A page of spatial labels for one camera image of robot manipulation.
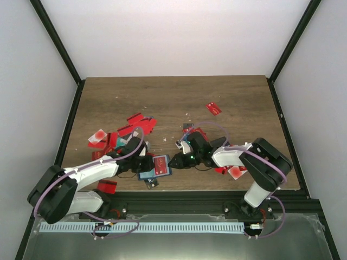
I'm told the purple cable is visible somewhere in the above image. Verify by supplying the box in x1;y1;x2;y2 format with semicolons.
33;126;146;241
180;121;288;241

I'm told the black card upper centre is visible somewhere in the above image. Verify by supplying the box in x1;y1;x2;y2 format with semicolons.
183;123;193;133

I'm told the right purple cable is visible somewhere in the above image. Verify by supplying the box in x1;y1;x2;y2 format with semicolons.
180;121;288;241

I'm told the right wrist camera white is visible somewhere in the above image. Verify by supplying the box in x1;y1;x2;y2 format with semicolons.
176;140;191;154

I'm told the white red dot card left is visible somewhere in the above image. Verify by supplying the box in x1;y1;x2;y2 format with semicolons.
88;129;107;145

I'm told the white red dot card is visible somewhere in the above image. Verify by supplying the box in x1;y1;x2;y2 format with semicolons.
88;129;107;145
228;166;247;180

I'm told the red card front left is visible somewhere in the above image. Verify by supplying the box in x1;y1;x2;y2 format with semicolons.
97;180;117;194

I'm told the white slotted cable duct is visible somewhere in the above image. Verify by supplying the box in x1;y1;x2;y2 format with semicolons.
39;222;245;234

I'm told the red VIP card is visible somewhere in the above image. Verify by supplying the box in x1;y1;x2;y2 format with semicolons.
153;155;168;176

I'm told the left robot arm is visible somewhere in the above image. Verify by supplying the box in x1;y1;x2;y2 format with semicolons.
27;136;155;224

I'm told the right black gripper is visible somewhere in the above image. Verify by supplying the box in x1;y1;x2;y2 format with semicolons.
168;151;202;170

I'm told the red striped card top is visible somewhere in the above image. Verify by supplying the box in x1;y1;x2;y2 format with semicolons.
127;112;144;125

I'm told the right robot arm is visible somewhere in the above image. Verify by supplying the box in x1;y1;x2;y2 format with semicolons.
168;132;293;218

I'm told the black card right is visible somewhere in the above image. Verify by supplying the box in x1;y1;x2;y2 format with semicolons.
210;136;227;148

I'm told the navy blue card holder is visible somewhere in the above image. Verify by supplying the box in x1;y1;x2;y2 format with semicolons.
138;155;172;180

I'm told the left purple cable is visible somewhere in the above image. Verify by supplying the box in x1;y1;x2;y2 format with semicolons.
33;126;146;241

